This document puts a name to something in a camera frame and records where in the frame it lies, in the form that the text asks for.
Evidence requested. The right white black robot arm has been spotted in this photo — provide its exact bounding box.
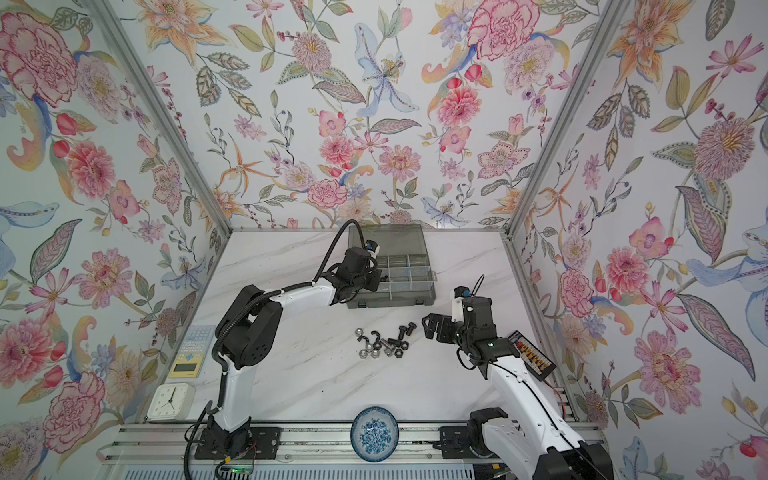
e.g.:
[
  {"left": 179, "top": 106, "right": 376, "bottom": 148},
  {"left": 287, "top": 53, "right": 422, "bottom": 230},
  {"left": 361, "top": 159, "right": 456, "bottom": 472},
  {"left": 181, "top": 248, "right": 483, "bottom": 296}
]
[{"left": 422, "top": 293, "right": 614, "bottom": 479}]

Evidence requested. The grey compartment organizer box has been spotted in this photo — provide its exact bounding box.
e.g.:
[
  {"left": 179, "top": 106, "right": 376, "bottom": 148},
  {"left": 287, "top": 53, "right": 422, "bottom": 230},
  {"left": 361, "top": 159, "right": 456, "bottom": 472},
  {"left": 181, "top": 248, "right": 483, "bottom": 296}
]
[{"left": 347, "top": 224, "right": 436, "bottom": 309}]

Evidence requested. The yellow grey calculator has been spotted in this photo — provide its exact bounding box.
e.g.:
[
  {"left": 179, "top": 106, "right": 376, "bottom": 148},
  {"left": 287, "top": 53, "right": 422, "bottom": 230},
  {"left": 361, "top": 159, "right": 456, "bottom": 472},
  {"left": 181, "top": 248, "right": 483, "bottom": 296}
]
[{"left": 168, "top": 325, "right": 215, "bottom": 380}]

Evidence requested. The pile of nuts and bolts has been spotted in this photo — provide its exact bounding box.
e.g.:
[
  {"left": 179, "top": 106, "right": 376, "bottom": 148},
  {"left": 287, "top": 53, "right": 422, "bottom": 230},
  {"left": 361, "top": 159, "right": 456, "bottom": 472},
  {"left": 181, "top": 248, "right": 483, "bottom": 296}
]
[{"left": 358, "top": 336, "right": 410, "bottom": 360}]

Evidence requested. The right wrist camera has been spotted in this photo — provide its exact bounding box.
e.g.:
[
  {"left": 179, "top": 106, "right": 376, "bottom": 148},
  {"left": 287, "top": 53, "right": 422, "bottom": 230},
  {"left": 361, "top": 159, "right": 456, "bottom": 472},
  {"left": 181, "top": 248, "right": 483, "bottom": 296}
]
[{"left": 451, "top": 286, "right": 471, "bottom": 323}]

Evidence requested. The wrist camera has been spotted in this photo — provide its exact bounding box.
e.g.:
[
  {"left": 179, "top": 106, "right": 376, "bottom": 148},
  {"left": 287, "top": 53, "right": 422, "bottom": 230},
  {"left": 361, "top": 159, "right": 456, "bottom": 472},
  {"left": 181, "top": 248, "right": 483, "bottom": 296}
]
[
  {"left": 363, "top": 240, "right": 380, "bottom": 257},
  {"left": 451, "top": 286, "right": 471, "bottom": 323}
]

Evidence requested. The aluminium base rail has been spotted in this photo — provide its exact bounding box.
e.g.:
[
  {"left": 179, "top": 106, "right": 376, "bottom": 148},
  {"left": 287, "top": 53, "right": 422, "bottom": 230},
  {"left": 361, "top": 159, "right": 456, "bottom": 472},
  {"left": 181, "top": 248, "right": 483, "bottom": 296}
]
[{"left": 97, "top": 421, "right": 462, "bottom": 466}]

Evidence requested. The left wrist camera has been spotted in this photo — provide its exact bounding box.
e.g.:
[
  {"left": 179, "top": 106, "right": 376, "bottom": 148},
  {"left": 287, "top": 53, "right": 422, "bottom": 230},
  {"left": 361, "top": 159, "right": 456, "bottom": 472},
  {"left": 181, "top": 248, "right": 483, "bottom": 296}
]
[{"left": 363, "top": 240, "right": 380, "bottom": 257}]

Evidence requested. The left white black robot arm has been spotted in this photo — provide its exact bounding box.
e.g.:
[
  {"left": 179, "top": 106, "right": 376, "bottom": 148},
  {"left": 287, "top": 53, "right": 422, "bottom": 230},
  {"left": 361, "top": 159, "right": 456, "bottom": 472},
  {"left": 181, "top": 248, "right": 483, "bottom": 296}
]
[{"left": 206, "top": 240, "right": 381, "bottom": 455}]

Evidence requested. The white analog clock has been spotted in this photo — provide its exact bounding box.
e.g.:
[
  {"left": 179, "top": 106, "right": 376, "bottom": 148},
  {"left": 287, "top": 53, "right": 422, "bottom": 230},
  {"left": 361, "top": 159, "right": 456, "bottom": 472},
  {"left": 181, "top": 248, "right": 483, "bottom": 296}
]
[{"left": 146, "top": 383, "right": 196, "bottom": 422}]

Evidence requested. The blue patterned ceramic plate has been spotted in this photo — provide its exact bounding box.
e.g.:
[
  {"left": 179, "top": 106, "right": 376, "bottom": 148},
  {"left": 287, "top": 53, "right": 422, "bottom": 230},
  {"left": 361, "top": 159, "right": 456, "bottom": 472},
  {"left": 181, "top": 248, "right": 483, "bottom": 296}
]
[{"left": 350, "top": 406, "right": 400, "bottom": 463}]

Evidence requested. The black case of bits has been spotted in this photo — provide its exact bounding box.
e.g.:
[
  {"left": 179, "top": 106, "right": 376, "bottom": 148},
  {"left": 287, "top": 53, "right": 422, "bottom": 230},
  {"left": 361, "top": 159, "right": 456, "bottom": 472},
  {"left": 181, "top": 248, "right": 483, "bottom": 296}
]
[{"left": 507, "top": 330, "right": 556, "bottom": 382}]

